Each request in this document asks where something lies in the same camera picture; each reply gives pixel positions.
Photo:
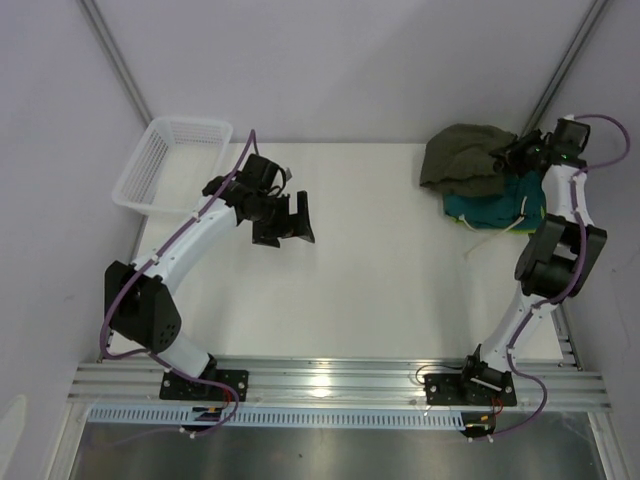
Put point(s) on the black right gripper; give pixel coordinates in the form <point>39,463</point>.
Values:
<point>508,156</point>

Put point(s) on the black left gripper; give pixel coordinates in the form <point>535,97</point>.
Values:
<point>290,225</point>

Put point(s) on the olive green shorts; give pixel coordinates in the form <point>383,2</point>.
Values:
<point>458,161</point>

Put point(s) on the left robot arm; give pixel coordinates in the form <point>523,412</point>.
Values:
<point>139,296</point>

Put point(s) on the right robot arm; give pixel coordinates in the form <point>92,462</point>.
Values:
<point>554,264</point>

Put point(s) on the teal folded shorts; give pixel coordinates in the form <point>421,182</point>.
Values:
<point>520,207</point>

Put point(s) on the white plastic basket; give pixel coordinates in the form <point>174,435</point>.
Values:
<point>175,157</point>

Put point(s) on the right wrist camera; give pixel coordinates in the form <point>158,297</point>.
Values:
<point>565,123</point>

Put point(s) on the right aluminium corner post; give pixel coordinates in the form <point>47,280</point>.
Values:
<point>579,40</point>

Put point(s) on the aluminium corner post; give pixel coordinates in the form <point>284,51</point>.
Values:
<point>115,58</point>
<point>579,40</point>

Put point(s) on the white slotted cable duct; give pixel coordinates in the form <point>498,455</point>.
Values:
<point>279,417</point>

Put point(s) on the aluminium mounting rail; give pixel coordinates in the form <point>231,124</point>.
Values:
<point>339,383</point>

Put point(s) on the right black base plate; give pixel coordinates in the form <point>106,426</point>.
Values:
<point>453,389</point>

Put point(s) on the left aluminium corner post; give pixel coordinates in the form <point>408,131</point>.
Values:
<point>115,58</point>

